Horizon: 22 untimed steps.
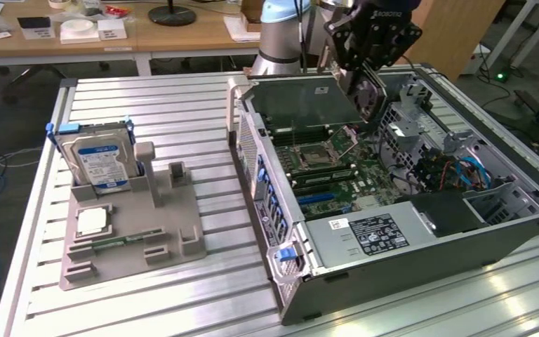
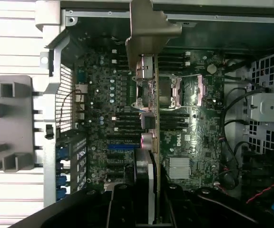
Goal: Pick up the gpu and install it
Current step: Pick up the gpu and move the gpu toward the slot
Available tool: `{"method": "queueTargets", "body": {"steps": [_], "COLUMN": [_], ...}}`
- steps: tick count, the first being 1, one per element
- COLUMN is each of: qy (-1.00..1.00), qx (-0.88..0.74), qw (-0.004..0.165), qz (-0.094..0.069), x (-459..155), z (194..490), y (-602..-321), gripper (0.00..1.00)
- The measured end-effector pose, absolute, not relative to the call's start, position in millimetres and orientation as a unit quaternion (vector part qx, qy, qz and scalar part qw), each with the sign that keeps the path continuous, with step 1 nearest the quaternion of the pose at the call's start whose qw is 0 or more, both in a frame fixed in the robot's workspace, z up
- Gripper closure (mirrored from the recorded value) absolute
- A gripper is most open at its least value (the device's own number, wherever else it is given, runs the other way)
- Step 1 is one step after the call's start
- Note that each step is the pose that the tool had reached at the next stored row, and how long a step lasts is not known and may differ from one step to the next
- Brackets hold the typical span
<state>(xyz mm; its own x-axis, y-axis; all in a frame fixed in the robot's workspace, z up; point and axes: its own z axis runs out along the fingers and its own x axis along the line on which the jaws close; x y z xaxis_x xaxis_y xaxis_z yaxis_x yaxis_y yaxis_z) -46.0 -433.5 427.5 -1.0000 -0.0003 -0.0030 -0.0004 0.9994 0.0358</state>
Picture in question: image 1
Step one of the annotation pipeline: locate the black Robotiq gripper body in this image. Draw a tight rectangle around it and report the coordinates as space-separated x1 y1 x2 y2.
349 0 421 54

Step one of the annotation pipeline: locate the black round lamp base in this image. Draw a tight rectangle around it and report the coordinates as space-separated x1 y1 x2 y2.
146 0 198 27

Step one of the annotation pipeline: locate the grey parts rack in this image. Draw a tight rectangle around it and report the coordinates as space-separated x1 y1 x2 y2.
57 140 209 292

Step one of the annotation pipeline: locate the white table frame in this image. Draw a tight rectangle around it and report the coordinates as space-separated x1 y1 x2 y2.
483 0 539 96

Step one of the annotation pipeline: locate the wooden desk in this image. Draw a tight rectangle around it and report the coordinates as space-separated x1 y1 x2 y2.
0 0 327 68

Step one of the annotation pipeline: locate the graphics card with fan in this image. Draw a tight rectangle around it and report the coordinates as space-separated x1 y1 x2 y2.
317 45 388 124

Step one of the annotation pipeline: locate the orange wire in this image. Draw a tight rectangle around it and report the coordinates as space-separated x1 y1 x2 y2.
439 159 468 191

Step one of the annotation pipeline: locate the brown cardboard box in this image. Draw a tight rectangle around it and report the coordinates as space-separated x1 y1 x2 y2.
240 0 264 24

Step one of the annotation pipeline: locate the open grey PC case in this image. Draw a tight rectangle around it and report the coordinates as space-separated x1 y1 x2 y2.
225 62 539 326

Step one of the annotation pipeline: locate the stack of white papers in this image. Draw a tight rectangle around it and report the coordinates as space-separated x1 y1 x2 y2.
223 15 264 44

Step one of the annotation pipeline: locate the white printed card box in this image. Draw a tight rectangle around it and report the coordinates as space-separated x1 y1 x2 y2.
96 18 126 41

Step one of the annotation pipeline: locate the wooden cabinet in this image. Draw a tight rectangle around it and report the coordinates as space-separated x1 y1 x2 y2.
408 0 507 81

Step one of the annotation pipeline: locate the black office chair base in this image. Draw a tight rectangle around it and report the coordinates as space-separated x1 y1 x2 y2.
0 64 65 105

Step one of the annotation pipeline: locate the white box with black label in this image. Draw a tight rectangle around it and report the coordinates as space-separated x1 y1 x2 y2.
16 15 57 40

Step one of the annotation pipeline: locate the red packet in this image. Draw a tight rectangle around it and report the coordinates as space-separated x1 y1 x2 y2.
101 4 128 19

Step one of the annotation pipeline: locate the blue wire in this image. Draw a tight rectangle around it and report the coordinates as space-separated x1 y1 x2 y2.
455 155 494 192

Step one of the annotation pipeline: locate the hard disk with blue bracket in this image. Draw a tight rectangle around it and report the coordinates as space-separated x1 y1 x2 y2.
44 117 146 196

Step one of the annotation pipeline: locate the green RAM stick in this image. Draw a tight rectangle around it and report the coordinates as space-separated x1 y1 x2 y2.
92 230 164 251

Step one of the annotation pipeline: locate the black fan shroud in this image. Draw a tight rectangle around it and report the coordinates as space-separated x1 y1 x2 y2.
396 190 488 239

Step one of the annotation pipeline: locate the grey power supply unit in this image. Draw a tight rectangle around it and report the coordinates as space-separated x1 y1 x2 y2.
303 201 439 272

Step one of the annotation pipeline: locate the silver CPU chip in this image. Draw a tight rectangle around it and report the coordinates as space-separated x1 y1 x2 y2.
76 208 112 237

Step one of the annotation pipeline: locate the black power cord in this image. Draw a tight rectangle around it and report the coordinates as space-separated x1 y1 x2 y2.
400 53 440 75

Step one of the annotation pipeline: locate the grey floor cable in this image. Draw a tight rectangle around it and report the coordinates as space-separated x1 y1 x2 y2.
0 146 46 169

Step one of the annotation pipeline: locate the metal socket cover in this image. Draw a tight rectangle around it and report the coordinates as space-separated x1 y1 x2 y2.
327 126 360 159

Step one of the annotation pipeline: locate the silver perforated disk bay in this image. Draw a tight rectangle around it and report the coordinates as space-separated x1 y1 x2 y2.
375 101 440 170

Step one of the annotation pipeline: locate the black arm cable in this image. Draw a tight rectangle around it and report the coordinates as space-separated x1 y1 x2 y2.
292 0 312 70

